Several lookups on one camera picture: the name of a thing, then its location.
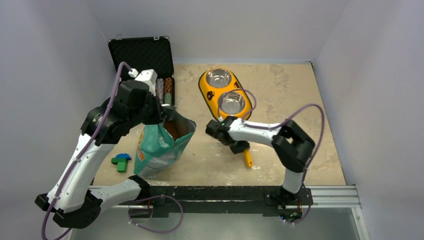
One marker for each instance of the green blue toy blocks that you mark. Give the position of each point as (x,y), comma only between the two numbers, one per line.
(121,161)

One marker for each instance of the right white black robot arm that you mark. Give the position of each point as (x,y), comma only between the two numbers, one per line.
(291,143)

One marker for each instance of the yellow double pet bowl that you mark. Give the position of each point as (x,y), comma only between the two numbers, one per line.
(224,94)

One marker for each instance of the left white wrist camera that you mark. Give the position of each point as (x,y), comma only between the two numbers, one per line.
(149,77)

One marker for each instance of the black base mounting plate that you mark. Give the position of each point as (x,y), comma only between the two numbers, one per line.
(268,201)

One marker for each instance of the green dog food bag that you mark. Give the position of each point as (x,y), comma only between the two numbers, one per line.
(161,145)

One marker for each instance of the black poker chip case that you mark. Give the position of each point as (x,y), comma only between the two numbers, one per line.
(144,53)

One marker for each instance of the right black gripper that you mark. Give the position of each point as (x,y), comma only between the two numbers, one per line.
(244,144)

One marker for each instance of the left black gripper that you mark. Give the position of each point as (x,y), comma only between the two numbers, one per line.
(158,116)

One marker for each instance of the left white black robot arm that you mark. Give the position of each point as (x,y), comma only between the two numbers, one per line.
(73,203)

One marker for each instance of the yellow plastic scoop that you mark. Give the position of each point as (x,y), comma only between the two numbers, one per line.
(248,158)

